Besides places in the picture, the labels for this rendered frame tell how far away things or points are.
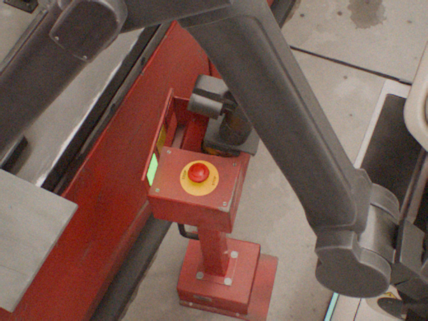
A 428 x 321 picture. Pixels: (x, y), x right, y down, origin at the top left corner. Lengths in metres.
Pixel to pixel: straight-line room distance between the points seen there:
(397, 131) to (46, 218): 0.54
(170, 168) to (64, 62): 0.71
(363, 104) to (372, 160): 1.28
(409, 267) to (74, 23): 0.42
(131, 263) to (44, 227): 0.99
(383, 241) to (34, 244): 0.54
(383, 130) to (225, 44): 0.55
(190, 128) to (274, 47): 0.84
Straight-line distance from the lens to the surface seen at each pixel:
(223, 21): 0.54
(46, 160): 1.27
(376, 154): 1.05
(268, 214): 2.12
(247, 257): 1.95
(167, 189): 1.31
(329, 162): 0.66
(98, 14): 0.54
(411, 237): 0.77
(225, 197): 1.29
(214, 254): 1.77
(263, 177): 2.17
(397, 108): 1.10
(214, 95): 1.22
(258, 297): 2.03
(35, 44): 0.64
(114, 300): 2.02
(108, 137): 1.42
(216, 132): 1.32
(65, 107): 1.32
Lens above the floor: 1.96
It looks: 63 degrees down
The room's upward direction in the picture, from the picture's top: 7 degrees counter-clockwise
